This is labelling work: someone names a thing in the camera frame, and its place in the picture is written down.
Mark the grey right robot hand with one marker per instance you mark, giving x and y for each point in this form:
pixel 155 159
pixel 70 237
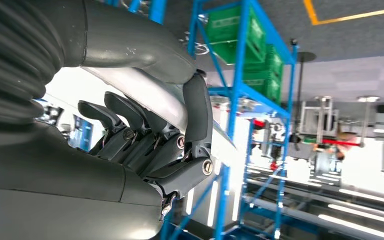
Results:
pixel 62 185

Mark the blue metal shelf rack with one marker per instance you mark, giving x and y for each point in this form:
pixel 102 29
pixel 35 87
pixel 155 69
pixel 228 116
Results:
pixel 240 49

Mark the green plastic crate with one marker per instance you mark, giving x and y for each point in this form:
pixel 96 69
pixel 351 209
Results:
pixel 225 26
pixel 271 76

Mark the thin dark barrier post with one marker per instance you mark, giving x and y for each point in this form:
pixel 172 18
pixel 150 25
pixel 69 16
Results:
pixel 306 57

